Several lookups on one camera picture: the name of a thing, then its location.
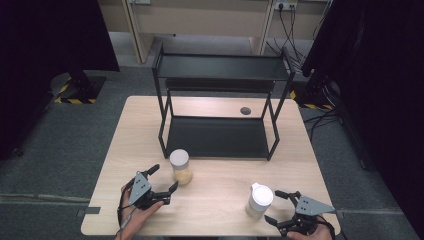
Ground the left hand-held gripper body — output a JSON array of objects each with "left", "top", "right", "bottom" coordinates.
[{"left": 128, "top": 170, "right": 172, "bottom": 212}]

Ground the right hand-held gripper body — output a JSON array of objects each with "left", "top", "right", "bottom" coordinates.
[{"left": 287, "top": 193, "right": 336, "bottom": 234}]

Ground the glass jar of yellow grains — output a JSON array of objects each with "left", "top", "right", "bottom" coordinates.
[{"left": 169, "top": 148, "right": 194, "bottom": 186}]

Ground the white-lidded jar with spout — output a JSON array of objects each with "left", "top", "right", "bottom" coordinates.
[{"left": 245, "top": 182, "right": 275, "bottom": 221}]

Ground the black metal two-tier rack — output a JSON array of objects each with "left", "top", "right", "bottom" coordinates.
[{"left": 151, "top": 43, "right": 297, "bottom": 162}]

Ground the person's left hand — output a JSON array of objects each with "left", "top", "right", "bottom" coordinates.
[{"left": 117, "top": 179, "right": 165, "bottom": 236}]

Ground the person's right hand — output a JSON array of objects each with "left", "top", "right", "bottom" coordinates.
[{"left": 288, "top": 218, "right": 334, "bottom": 240}]

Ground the black curtain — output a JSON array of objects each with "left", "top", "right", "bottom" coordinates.
[
  {"left": 301, "top": 0, "right": 424, "bottom": 239},
  {"left": 0, "top": 0, "right": 120, "bottom": 161}
]

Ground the white power strip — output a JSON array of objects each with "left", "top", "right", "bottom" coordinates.
[{"left": 273, "top": 0, "right": 299, "bottom": 11}]

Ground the right hand-held gripper cable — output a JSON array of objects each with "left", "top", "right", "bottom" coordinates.
[{"left": 316, "top": 214, "right": 348, "bottom": 240}]

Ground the hand-held gripper cable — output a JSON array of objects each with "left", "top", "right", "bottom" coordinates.
[
  {"left": 316, "top": 214, "right": 348, "bottom": 240},
  {"left": 115, "top": 181, "right": 138, "bottom": 236}
]

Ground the left hand-held gripper cable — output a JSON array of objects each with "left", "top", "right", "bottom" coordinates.
[{"left": 115, "top": 181, "right": 138, "bottom": 236}]

